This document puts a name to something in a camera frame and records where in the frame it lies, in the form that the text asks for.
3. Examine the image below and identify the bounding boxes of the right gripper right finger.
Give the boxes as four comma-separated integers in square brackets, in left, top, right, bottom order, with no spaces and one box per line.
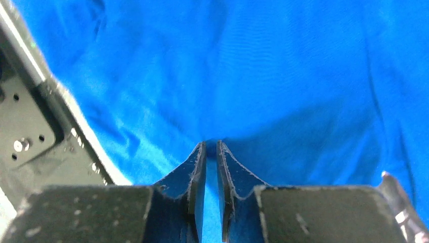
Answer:
[216,140,408,243]

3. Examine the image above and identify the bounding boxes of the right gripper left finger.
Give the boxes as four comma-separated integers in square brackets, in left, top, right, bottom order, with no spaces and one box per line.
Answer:
[2,142,206,242]

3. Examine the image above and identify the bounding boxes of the blue printed t-shirt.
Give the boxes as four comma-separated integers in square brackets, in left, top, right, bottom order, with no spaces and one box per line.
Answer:
[14,1,428,242]

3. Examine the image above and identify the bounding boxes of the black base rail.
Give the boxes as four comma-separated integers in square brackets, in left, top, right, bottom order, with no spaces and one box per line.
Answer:
[1,1,121,207]

